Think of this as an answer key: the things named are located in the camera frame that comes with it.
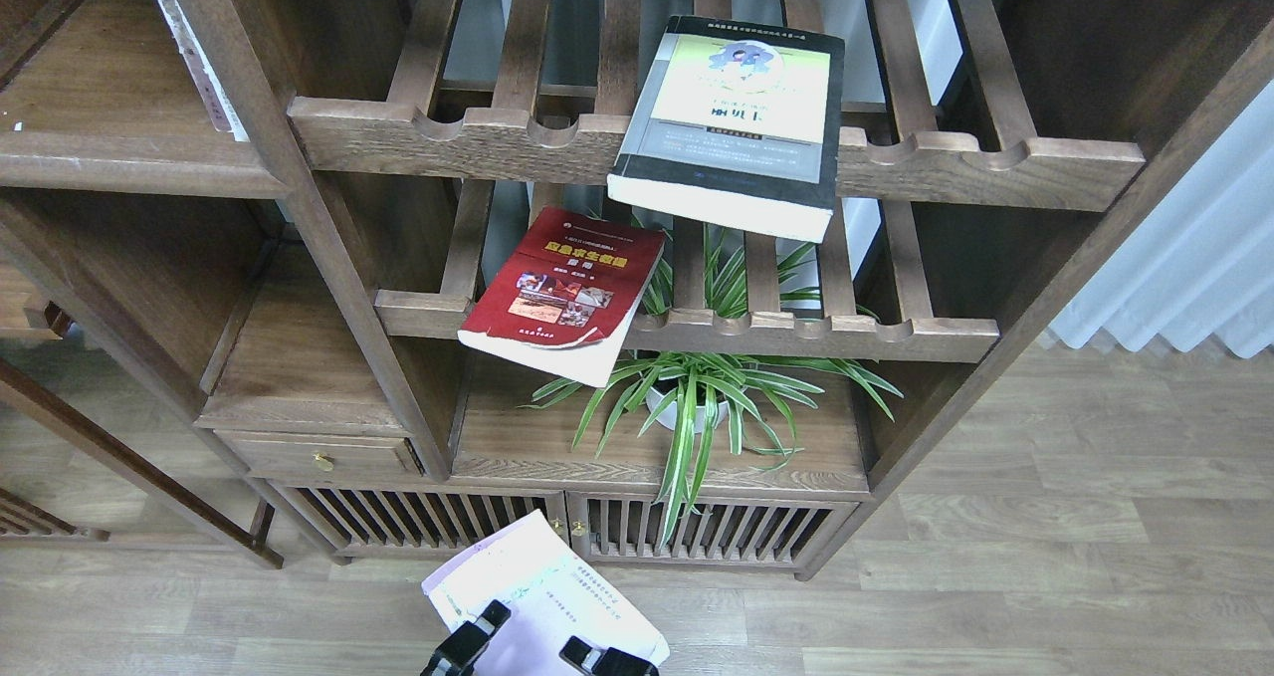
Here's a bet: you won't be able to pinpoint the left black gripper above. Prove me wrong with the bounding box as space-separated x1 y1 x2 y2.
420 600 513 676

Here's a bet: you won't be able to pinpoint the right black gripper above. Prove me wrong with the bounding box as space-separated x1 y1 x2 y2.
558 637 659 676

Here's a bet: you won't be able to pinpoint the white lavender cover book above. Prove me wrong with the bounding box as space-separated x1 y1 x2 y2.
420 511 670 675

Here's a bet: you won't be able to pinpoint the black yellow-green cover book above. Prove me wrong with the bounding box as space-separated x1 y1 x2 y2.
608 15 845 242

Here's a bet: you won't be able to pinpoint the white standing books on shelf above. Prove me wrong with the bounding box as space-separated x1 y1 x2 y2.
155 0 248 143

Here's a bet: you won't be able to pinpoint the brass drawer knob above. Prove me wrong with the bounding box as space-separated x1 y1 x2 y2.
313 452 335 472

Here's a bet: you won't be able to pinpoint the white plant pot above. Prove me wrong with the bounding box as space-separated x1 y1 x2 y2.
646 381 731 433

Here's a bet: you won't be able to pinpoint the green spider plant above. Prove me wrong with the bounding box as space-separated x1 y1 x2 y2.
569 228 905 547

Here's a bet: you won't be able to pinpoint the red cover book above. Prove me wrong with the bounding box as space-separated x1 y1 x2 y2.
457 208 665 387

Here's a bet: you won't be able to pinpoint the dark wooden bookshelf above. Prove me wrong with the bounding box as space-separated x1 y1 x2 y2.
3 0 1271 579

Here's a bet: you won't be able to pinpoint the white curtain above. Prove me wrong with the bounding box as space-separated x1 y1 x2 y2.
1049 87 1273 358

